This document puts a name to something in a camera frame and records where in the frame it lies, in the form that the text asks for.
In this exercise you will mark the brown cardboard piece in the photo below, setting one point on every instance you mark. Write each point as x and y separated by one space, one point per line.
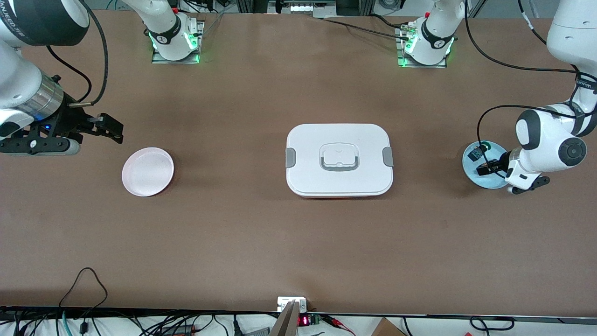
387 329

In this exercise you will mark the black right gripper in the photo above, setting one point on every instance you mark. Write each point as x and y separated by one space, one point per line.
70 120

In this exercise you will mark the white lidded storage box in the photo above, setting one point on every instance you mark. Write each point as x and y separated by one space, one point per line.
308 182

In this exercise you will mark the green push-button switch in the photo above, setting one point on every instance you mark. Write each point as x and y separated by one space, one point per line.
475 153

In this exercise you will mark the red digit display board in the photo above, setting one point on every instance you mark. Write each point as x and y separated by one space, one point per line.
304 320

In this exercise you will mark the red test leads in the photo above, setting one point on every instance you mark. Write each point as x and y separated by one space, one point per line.
340 324

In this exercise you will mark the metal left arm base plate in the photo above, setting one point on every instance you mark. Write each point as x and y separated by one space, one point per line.
422 66

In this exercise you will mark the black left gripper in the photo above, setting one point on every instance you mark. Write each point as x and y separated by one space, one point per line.
496 165

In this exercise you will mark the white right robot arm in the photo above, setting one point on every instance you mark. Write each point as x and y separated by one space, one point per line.
18 70

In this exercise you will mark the white connector block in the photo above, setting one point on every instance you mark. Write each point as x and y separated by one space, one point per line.
284 303

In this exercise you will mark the light blue round plate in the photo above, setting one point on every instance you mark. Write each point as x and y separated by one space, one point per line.
485 183

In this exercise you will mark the aluminium mounting bar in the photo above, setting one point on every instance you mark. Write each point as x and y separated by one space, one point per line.
287 324

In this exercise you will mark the pink round plate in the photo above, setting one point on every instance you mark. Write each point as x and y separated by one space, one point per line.
147 172

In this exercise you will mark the silver lit device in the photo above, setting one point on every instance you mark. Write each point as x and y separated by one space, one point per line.
308 8

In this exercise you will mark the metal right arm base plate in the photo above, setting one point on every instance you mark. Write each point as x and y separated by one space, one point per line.
172 62

